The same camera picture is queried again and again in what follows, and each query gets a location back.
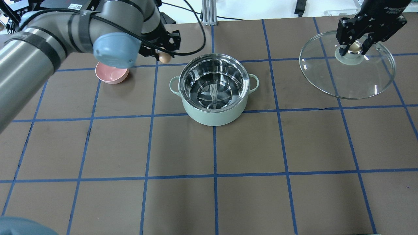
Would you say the aluminium frame post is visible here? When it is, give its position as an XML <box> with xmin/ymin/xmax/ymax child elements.
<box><xmin>201</xmin><ymin>0</ymin><xmax>218</xmax><ymax>26</ymax></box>

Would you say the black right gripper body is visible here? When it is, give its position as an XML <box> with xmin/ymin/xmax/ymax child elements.
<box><xmin>336</xmin><ymin>0</ymin><xmax>408</xmax><ymax>41</ymax></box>

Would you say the brown egg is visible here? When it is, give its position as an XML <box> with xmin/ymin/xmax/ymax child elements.
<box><xmin>158</xmin><ymin>52</ymin><xmax>172</xmax><ymax>64</ymax></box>

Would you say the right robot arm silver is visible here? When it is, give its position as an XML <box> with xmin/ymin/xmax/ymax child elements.
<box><xmin>336</xmin><ymin>0</ymin><xmax>411</xmax><ymax>56</ymax></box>

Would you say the glass pot lid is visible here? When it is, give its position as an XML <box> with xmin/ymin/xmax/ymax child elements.
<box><xmin>299</xmin><ymin>31</ymin><xmax>396</xmax><ymax>100</ymax></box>

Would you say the mint green pot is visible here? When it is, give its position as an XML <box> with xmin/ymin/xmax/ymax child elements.
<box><xmin>169</xmin><ymin>53</ymin><xmax>260</xmax><ymax>126</ymax></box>

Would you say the pink bowl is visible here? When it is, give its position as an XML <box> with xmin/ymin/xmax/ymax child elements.
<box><xmin>95</xmin><ymin>62</ymin><xmax>129</xmax><ymax>85</ymax></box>

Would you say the black braided cable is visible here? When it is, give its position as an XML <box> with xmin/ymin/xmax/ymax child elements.
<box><xmin>20</xmin><ymin>0</ymin><xmax>207</xmax><ymax>56</ymax></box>

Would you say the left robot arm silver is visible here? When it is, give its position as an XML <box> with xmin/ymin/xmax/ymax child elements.
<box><xmin>1</xmin><ymin>0</ymin><xmax>181</xmax><ymax>131</ymax></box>

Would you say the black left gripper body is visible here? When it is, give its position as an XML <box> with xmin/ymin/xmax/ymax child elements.
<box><xmin>140</xmin><ymin>22</ymin><xmax>166</xmax><ymax>55</ymax></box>

